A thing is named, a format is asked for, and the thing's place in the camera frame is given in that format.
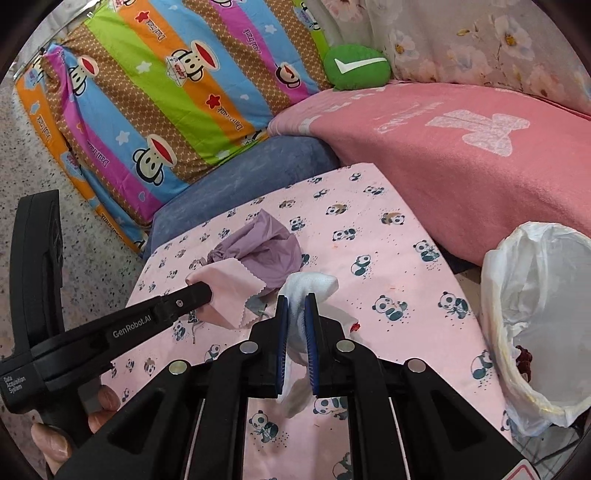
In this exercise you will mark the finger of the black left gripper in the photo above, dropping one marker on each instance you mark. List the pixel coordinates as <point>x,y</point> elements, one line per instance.
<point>109,337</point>

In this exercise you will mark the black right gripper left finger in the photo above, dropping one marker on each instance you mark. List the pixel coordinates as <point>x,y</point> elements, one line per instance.
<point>189,422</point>

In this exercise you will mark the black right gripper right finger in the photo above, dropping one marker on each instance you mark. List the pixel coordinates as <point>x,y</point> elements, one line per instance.
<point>405,421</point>

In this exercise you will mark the light pink cloth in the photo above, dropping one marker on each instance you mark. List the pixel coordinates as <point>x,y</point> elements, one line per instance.
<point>232,285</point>

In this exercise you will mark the white sock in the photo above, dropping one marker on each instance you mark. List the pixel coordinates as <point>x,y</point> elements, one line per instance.
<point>297,394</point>

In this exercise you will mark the purple cloth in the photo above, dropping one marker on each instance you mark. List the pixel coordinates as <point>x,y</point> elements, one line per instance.
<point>265,247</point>

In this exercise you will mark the white lined trash bin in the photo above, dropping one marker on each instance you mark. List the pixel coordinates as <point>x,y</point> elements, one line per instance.
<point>535,315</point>

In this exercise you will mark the left hand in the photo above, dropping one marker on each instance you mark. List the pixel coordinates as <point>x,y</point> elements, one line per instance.
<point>68,426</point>

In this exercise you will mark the pink panda print sheet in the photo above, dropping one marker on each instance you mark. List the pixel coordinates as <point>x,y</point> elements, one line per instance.
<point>397,295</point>

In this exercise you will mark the colourful striped monkey pillow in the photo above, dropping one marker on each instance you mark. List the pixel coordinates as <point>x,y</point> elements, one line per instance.
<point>137,100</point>

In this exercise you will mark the pink blanket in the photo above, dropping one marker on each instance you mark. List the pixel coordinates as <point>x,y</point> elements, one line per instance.
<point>473,163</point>

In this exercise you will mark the green round pillow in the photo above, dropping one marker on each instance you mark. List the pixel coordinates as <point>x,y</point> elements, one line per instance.
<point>355,67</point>

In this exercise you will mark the grey floral sheet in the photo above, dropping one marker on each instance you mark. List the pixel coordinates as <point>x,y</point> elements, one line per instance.
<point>505,44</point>

